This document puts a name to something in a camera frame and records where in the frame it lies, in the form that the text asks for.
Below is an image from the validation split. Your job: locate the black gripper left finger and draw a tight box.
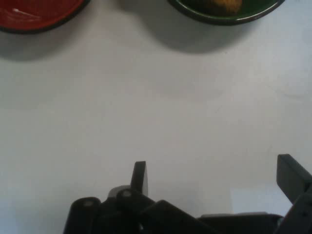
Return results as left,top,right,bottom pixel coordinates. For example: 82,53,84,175
62,160,204,234

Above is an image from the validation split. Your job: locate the red bowl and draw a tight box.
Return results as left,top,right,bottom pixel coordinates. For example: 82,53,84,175
0,0,91,35

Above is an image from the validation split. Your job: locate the brown bread slice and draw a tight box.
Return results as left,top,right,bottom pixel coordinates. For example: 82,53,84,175
207,0,244,14

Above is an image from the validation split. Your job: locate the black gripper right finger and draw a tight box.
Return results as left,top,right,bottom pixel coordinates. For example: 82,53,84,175
268,154,312,234

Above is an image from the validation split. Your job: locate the dark green plate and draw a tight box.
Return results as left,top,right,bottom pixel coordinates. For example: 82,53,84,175
167,0,286,26

